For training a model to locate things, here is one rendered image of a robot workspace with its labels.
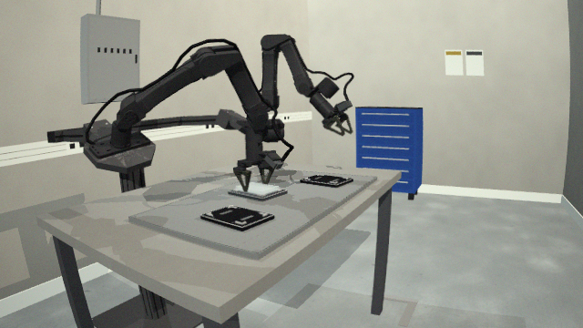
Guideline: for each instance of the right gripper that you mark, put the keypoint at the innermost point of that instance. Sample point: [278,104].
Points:
[254,156]

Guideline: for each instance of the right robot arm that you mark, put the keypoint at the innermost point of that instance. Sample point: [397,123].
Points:
[134,107]

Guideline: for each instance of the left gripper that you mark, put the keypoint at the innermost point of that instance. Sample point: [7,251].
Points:
[325,108]

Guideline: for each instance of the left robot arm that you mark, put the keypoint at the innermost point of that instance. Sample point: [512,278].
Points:
[271,45]

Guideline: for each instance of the white well plate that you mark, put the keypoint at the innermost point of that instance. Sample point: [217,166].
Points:
[259,188]

